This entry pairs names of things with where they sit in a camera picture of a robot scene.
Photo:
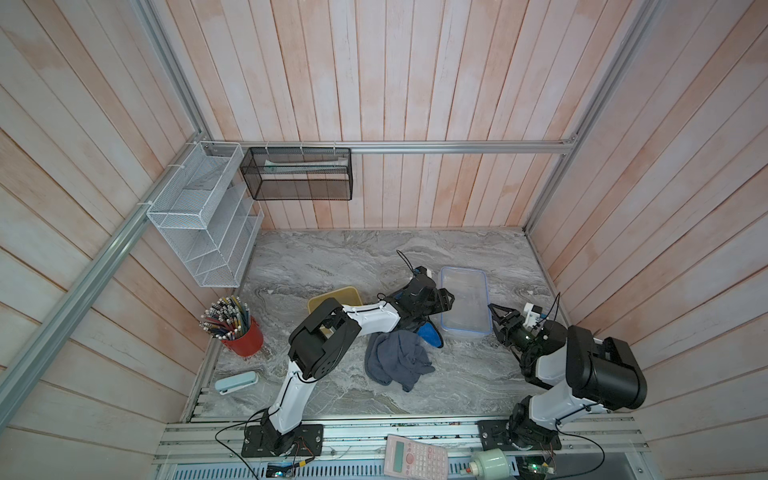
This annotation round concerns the yellow lunch box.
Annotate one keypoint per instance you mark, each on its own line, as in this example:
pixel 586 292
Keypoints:
pixel 348 295

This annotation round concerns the black mesh basket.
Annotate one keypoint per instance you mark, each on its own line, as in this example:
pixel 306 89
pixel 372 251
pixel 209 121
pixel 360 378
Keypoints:
pixel 298 173

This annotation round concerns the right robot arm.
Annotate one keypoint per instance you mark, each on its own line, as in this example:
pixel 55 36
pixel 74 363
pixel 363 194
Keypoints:
pixel 580 375

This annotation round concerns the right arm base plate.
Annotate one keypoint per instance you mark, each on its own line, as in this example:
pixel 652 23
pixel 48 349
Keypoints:
pixel 523 436

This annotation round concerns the pink calculator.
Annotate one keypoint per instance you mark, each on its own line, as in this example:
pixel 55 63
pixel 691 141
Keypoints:
pixel 408 459

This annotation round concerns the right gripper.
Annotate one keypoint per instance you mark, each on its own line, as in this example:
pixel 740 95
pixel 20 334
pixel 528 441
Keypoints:
pixel 514 317

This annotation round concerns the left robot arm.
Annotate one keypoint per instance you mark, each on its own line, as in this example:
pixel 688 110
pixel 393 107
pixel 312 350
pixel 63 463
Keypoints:
pixel 319 343

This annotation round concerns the clear lunch box blue rim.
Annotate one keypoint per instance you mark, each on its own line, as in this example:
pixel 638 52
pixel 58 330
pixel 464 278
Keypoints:
pixel 469 316

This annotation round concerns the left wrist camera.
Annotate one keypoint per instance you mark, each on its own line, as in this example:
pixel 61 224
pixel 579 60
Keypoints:
pixel 424 271

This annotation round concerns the grey cloth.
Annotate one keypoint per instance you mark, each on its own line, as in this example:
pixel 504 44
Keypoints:
pixel 398 356

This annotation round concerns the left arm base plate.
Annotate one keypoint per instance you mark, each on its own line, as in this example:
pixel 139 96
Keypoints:
pixel 261 441

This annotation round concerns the blue cloth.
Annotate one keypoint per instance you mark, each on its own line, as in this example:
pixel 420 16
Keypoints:
pixel 430 334

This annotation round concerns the red pencil cup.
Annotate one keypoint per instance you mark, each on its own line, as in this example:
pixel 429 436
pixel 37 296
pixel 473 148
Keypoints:
pixel 230 321

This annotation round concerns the light blue pencil case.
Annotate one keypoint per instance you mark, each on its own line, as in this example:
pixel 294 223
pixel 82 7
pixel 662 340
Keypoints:
pixel 236 382

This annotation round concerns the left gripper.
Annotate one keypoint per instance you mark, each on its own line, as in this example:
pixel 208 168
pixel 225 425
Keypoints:
pixel 442 302

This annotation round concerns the white wire mesh shelf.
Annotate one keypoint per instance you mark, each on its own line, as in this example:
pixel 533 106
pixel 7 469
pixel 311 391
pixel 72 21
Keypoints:
pixel 205 215

